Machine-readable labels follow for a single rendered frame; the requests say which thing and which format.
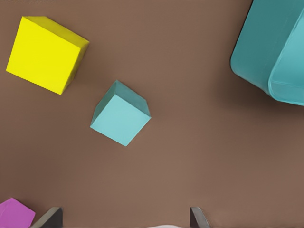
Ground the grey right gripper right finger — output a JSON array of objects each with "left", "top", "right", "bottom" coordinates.
[{"left": 190, "top": 207, "right": 212, "bottom": 228}]

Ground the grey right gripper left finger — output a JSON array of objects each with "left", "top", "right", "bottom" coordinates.
[{"left": 30, "top": 207, "right": 64, "bottom": 228}]

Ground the small magenta cube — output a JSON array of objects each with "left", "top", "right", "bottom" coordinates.
[{"left": 0, "top": 198, "right": 36, "bottom": 228}]

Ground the small light blue cube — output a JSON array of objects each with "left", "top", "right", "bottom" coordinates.
[{"left": 89, "top": 80, "right": 152, "bottom": 147}]

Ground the large yellow cube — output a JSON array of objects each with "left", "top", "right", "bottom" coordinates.
[{"left": 5, "top": 16, "right": 90, "bottom": 96}]

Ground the large teal blue cube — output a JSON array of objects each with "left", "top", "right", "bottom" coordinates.
[{"left": 229, "top": 0, "right": 304, "bottom": 106}]

